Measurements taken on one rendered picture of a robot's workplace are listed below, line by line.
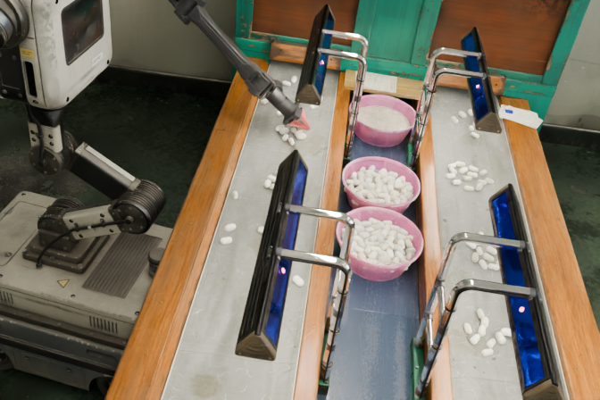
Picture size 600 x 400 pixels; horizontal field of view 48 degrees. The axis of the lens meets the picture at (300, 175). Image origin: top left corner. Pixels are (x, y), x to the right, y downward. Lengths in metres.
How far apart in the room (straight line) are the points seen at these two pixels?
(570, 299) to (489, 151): 0.76
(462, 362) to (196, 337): 0.68
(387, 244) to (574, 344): 0.58
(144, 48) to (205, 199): 2.05
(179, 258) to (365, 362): 0.58
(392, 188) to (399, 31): 0.79
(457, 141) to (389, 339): 0.99
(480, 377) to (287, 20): 1.65
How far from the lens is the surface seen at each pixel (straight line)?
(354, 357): 1.86
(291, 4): 2.82
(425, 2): 2.78
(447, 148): 2.58
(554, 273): 2.16
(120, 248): 2.38
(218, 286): 1.89
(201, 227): 2.02
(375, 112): 2.70
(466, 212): 2.29
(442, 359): 1.80
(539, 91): 3.01
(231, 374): 1.70
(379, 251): 2.05
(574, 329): 2.02
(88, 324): 2.28
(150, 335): 1.75
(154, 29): 3.97
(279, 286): 1.43
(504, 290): 1.51
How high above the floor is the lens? 2.12
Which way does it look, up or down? 37 degrees down
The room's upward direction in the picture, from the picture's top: 8 degrees clockwise
